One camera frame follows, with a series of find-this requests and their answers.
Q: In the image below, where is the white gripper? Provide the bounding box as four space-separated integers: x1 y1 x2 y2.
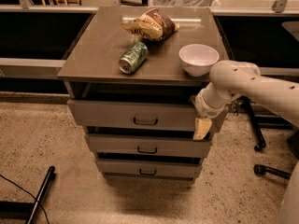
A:
190 89 229 141

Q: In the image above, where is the grey top drawer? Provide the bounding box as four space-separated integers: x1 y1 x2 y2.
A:
68 100 196 132

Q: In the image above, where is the grey drawer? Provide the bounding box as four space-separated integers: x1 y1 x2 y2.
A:
95 159 202 178
85 134 210 158
68 100 196 132

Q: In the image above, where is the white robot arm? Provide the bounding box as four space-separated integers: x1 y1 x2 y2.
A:
192 60 299 224

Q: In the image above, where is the grey drawer cabinet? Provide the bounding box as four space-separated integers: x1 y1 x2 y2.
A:
59 7 227 181

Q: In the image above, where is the grey bottom drawer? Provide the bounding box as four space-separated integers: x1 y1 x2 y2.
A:
95 159 202 178

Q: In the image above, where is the grey middle drawer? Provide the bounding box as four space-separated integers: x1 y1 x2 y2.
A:
85 134 210 158

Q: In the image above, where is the white bowl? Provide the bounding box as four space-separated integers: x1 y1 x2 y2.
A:
178 44 220 77

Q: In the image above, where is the black chair leg upper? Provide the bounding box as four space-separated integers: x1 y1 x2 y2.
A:
241 97 292 151

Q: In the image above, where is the black chair leg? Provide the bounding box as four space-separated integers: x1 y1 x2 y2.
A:
253 164 291 179
241 97 292 151

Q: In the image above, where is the green soda can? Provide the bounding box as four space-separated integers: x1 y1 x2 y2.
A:
119 42 149 74

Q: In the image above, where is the black chair leg lower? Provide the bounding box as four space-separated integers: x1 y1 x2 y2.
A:
253 164 291 179

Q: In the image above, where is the brown chip bag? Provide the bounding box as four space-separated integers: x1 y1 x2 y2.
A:
121 8 179 42

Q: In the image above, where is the grey metal railing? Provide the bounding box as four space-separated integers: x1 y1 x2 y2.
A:
1 0 299 84

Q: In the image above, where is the black stand leg left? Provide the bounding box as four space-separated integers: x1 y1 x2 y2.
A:
0 166 56 224

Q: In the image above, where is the black floor cable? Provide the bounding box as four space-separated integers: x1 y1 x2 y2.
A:
0 173 50 224

